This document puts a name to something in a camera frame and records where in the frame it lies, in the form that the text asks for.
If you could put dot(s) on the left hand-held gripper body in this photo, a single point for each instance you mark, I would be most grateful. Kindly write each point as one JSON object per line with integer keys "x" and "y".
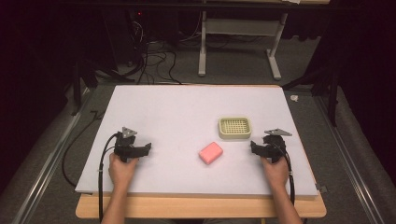
{"x": 125, "y": 146}

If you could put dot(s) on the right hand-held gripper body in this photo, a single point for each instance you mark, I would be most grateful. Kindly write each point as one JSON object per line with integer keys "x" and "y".
{"x": 275, "y": 145}

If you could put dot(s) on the pale green soap dish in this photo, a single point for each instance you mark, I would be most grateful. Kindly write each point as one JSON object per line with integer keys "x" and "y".
{"x": 234, "y": 127}

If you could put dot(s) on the person's left hand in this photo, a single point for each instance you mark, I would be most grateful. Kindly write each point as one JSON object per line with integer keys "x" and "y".
{"x": 120, "y": 171}

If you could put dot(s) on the person's right hand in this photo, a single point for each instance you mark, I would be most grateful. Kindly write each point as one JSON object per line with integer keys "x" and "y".
{"x": 275, "y": 173}

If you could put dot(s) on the white foam board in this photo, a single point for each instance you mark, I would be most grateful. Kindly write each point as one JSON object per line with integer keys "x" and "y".
{"x": 186, "y": 124}

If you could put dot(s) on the crumpled white paper scrap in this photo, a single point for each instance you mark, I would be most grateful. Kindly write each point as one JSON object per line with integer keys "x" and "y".
{"x": 294, "y": 98}

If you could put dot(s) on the black stand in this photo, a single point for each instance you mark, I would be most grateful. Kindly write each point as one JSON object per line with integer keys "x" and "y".
{"x": 327, "y": 87}
{"x": 81, "y": 77}

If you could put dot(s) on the small grey metal bracket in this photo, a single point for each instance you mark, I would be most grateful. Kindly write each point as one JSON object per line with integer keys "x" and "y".
{"x": 321, "y": 188}

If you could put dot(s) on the grey metal floor rail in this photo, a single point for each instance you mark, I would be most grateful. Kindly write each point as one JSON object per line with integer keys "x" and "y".
{"x": 46, "y": 174}
{"x": 351, "y": 161}

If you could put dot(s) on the white metal desk frame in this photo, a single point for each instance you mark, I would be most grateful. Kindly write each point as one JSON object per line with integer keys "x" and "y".
{"x": 239, "y": 27}

